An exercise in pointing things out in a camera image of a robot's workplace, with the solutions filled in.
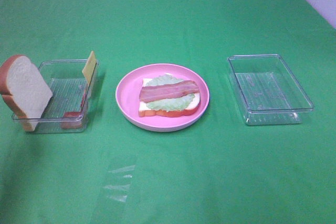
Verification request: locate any green lettuce leaf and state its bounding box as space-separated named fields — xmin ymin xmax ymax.
xmin=139 ymin=73 xmax=200 ymax=112

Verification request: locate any bacon strip from container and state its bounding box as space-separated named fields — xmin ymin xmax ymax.
xmin=139 ymin=80 xmax=199 ymax=102

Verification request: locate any bread slice on plate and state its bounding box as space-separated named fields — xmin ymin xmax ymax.
xmin=138 ymin=78 xmax=201 ymax=118

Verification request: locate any pink plate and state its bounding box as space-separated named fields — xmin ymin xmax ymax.
xmin=115 ymin=63 xmax=210 ymax=132

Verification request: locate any yellow cheese slice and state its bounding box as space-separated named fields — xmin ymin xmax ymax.
xmin=82 ymin=50 xmax=97 ymax=85

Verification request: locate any green tablecloth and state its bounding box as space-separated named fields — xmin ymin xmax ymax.
xmin=1 ymin=0 xmax=335 ymax=223

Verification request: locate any clear tape patch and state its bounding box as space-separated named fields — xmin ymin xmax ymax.
xmin=97 ymin=154 xmax=137 ymax=211

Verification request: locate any clear right plastic container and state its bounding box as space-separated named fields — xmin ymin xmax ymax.
xmin=227 ymin=54 xmax=314 ymax=126

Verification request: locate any clear plastic container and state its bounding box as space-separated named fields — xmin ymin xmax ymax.
xmin=227 ymin=54 xmax=314 ymax=126
xmin=12 ymin=59 xmax=99 ymax=134

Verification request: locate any clear left plastic container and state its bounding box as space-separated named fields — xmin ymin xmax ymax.
xmin=12 ymin=59 xmax=99 ymax=134

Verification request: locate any upright bread slice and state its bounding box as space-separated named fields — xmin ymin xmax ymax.
xmin=1 ymin=55 xmax=53 ymax=132

